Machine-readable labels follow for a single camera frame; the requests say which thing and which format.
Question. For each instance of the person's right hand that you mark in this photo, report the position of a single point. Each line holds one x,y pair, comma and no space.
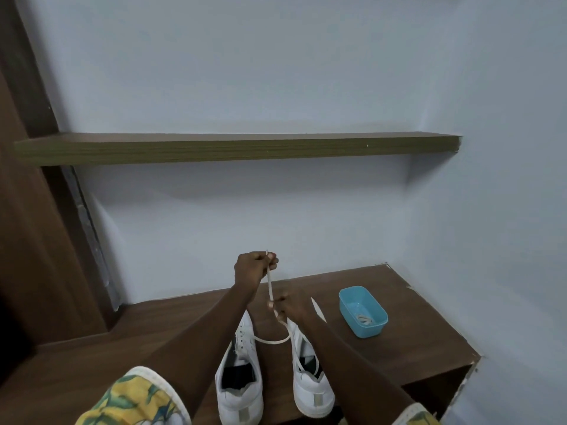
294,309

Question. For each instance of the person's left hand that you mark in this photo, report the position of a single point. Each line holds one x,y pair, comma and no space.
252,269

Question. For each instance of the cream shoelace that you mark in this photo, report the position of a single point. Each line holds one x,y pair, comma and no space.
364,319
270,287

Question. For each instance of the blue plastic basket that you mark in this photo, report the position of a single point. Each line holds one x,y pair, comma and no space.
372,332

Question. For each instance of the white sneaker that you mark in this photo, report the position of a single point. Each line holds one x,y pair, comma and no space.
239,407
314,398

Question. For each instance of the person's left forearm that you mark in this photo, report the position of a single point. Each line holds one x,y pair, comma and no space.
208,349

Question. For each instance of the person's right forearm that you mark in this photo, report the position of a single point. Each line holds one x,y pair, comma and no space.
359,380

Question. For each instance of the wooden wall shelf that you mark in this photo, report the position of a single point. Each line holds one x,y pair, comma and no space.
243,150

